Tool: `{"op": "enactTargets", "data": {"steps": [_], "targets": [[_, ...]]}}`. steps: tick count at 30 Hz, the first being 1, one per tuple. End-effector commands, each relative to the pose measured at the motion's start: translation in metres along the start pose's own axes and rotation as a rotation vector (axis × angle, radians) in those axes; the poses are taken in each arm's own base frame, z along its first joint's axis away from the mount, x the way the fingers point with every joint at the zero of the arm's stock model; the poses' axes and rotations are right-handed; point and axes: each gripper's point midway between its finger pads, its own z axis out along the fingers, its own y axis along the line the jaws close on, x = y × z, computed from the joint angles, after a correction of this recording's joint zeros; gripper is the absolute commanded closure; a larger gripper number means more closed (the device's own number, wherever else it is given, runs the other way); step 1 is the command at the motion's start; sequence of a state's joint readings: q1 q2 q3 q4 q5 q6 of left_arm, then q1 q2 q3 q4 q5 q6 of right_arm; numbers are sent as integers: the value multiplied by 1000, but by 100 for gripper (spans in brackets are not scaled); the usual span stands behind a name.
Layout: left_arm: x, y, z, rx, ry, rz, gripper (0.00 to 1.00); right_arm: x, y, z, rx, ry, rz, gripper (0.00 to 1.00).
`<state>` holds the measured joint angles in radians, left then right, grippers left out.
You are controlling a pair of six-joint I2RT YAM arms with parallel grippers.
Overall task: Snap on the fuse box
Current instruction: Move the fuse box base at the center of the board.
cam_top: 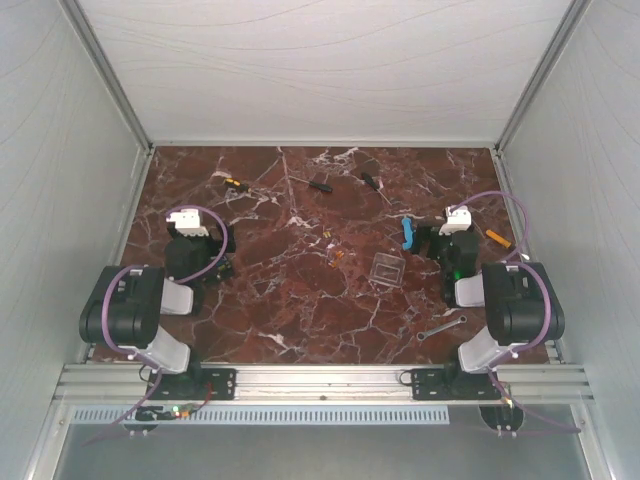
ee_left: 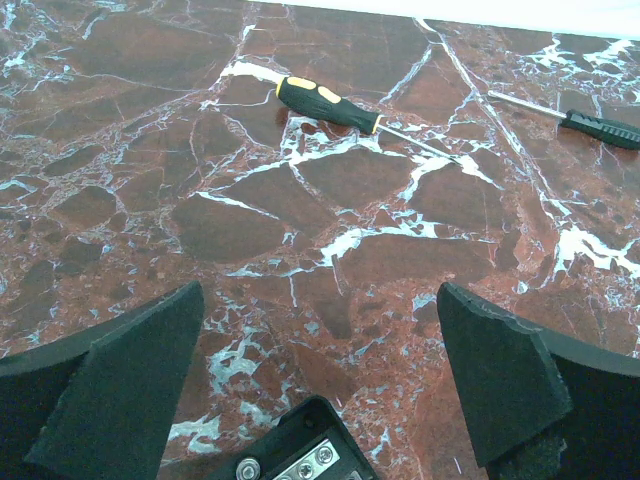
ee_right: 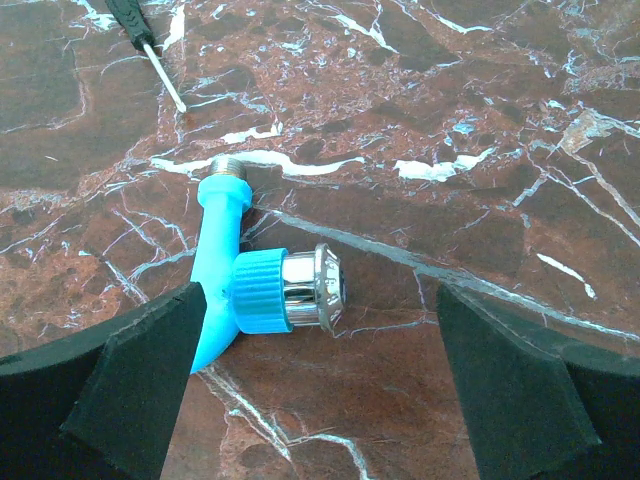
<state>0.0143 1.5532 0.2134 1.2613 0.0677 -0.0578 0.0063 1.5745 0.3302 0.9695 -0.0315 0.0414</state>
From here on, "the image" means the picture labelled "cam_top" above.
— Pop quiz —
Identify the black fuse box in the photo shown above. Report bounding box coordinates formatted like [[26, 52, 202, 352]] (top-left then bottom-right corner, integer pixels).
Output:
[[203, 255, 234, 284]]

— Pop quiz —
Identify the clear fuse box cover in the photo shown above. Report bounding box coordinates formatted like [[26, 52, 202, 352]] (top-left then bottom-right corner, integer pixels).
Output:
[[369, 253, 406, 288]]

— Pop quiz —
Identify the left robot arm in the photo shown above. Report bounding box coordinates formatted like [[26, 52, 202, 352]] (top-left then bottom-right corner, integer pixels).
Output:
[[79, 224, 236, 398]]

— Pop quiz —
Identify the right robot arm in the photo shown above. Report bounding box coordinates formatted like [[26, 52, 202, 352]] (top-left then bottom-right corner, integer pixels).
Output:
[[402, 218, 565, 398]]

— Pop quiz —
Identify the blue plastic tool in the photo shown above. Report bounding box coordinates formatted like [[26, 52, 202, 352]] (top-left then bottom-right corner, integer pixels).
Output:
[[401, 217, 414, 251]]

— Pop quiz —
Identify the yellow black screwdriver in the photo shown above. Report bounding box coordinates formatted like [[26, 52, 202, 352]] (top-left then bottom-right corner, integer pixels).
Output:
[[224, 178, 251, 193]]

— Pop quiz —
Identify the silver wrench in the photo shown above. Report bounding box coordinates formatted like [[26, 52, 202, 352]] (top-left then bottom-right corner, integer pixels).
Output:
[[416, 315, 467, 342]]

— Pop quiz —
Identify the black screwdriver right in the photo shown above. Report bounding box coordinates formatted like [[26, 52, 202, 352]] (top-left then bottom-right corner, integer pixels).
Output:
[[361, 172, 391, 204]]

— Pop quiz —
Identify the black screwdriver middle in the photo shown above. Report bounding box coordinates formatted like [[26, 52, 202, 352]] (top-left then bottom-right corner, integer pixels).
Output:
[[290, 176, 333, 193]]

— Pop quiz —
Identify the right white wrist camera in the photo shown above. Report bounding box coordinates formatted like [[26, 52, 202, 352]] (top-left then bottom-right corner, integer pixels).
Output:
[[439, 206, 472, 236]]

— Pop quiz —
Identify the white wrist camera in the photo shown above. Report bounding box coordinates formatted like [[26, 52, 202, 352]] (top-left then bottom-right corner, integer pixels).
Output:
[[439, 206, 472, 236], [166, 208, 209, 237]]

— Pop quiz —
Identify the orange handle screwdriver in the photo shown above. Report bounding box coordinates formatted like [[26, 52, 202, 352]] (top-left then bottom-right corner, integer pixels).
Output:
[[486, 229, 512, 249]]

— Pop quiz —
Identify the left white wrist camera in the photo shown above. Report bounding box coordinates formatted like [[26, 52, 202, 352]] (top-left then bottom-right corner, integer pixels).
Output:
[[166, 208, 209, 237]]

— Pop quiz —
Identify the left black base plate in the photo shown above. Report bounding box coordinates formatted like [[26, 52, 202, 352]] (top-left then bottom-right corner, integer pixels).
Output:
[[149, 368, 237, 402]]

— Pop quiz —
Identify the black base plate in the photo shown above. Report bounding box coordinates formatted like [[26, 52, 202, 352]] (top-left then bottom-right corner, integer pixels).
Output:
[[149, 368, 237, 402], [410, 368, 501, 401]]

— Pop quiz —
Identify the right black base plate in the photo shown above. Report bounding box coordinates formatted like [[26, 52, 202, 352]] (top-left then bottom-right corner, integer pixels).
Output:
[[410, 368, 501, 401]]

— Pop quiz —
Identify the aluminium mounting rail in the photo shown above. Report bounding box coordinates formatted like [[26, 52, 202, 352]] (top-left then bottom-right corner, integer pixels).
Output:
[[54, 363, 594, 404]]

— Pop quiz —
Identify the slotted grey cable duct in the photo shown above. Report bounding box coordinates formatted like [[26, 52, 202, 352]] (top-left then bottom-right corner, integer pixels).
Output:
[[69, 405, 450, 426]]

